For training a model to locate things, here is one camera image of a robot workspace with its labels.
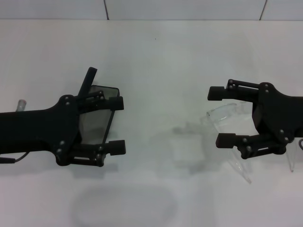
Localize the small silver cylindrical plug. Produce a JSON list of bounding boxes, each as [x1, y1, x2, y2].
[[16, 98, 27, 112]]

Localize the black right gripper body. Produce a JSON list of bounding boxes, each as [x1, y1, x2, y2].
[[252, 82, 303, 147]]

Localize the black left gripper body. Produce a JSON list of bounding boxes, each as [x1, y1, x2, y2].
[[0, 94, 82, 166]]

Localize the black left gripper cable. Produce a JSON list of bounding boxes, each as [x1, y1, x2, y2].
[[0, 152, 30, 164]]

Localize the clear white glasses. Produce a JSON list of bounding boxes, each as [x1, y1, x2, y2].
[[205, 101, 296, 184]]

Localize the black glasses case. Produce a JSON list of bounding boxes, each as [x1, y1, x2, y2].
[[78, 67, 120, 145]]

